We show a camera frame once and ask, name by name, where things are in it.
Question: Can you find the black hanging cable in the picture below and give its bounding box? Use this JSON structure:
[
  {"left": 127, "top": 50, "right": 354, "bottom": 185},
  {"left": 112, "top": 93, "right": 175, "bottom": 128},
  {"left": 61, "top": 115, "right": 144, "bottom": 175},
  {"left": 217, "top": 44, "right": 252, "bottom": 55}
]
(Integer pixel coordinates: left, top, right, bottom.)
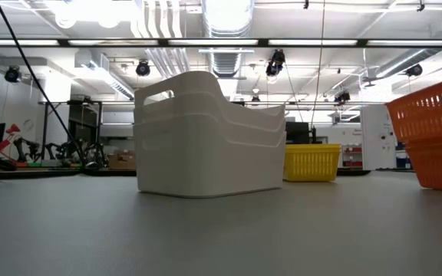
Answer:
[{"left": 0, "top": 0, "right": 100, "bottom": 170}]

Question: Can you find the black desktop monitor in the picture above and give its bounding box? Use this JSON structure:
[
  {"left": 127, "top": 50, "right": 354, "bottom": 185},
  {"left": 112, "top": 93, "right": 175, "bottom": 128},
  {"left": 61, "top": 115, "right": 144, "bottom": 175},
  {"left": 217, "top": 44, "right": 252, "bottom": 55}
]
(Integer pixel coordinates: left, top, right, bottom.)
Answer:
[{"left": 285, "top": 121, "right": 311, "bottom": 146}]

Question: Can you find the black table edge rail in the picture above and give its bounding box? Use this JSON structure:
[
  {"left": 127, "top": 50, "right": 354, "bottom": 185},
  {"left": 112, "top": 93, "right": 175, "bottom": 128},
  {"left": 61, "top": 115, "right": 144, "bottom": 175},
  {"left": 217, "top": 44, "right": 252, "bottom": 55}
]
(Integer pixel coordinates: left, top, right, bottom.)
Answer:
[{"left": 0, "top": 166, "right": 372, "bottom": 179}]

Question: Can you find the overhead bar with light strips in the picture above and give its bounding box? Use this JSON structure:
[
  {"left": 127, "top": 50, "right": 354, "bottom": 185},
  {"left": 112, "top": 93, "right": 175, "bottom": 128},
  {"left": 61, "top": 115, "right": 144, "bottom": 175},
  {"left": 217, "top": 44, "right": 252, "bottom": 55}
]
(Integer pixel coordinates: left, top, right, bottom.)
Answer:
[{"left": 0, "top": 37, "right": 442, "bottom": 49}]

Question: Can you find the yellow slotted plastic basket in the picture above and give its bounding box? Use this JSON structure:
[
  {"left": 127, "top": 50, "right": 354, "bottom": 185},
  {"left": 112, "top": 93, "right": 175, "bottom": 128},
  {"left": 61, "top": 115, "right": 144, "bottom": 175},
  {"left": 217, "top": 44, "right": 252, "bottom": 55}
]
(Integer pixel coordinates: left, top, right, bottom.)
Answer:
[{"left": 283, "top": 143, "right": 341, "bottom": 183}]

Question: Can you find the white cabinet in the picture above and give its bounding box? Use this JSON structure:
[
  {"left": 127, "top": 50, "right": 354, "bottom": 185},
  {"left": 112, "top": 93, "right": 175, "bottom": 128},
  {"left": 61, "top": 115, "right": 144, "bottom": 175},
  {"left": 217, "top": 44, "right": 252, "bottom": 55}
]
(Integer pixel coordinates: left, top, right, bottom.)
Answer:
[{"left": 360, "top": 103, "right": 397, "bottom": 171}]

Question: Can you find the silver ventilation duct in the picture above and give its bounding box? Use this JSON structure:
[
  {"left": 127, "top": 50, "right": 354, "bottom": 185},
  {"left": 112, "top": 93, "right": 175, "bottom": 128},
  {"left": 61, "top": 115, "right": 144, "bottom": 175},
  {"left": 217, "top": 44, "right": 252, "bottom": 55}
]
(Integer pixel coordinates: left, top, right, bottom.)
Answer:
[{"left": 200, "top": 0, "right": 256, "bottom": 78}]

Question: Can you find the cardboard box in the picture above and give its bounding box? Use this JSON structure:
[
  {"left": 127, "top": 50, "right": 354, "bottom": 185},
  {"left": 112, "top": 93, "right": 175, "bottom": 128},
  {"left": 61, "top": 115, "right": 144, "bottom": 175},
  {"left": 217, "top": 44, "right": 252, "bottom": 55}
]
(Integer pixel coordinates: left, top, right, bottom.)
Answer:
[{"left": 107, "top": 149, "right": 137, "bottom": 170}]

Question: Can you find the thin hanging cable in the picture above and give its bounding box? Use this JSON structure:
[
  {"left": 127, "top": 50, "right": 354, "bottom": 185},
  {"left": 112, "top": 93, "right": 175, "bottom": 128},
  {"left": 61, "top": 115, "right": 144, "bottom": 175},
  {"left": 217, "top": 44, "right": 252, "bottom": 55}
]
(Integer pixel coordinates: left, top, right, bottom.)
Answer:
[{"left": 310, "top": 0, "right": 326, "bottom": 128}]

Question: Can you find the red desk lamp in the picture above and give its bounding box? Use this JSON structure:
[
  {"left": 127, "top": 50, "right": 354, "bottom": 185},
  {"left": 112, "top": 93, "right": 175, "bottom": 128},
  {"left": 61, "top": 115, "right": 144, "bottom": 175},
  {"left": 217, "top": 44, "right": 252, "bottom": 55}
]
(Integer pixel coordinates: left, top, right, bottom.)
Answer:
[{"left": 0, "top": 123, "right": 21, "bottom": 157}]

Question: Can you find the white plastic handled basket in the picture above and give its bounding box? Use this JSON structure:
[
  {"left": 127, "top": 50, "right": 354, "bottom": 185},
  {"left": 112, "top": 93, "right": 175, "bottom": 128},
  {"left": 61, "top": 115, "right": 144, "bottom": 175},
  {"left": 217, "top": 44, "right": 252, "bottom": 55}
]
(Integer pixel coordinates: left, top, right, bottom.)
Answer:
[
  {"left": 133, "top": 111, "right": 287, "bottom": 199},
  {"left": 133, "top": 90, "right": 286, "bottom": 135},
  {"left": 134, "top": 71, "right": 285, "bottom": 116}
]

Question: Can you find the black metal stand frame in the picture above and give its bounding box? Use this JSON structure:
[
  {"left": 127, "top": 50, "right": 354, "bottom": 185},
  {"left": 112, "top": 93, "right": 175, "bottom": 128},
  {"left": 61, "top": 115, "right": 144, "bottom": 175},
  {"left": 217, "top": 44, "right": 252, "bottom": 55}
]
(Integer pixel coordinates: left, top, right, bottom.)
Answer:
[{"left": 38, "top": 99, "right": 104, "bottom": 164}]

